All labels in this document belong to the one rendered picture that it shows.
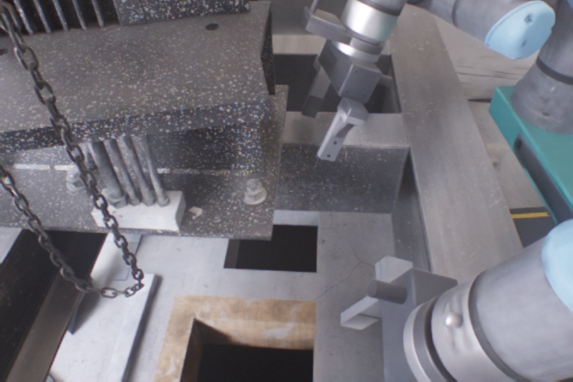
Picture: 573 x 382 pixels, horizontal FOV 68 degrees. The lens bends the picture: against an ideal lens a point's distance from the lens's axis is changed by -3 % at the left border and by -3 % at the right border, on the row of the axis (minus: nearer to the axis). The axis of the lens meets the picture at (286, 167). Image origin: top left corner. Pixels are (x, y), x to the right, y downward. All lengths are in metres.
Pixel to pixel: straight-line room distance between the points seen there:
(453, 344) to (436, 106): 0.69
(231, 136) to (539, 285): 0.53
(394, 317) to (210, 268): 1.10
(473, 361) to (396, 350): 0.09
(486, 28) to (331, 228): 1.03
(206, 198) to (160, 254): 0.82
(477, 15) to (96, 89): 0.49
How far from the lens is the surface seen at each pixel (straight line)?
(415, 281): 0.38
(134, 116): 0.53
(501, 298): 0.28
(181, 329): 1.37
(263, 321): 1.34
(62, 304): 1.00
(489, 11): 0.62
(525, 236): 1.22
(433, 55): 1.12
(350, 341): 1.31
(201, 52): 0.62
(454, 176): 0.79
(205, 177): 0.75
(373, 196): 0.92
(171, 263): 1.49
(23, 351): 0.98
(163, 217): 0.67
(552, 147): 0.82
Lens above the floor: 1.20
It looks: 44 degrees down
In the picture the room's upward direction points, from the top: 2 degrees counter-clockwise
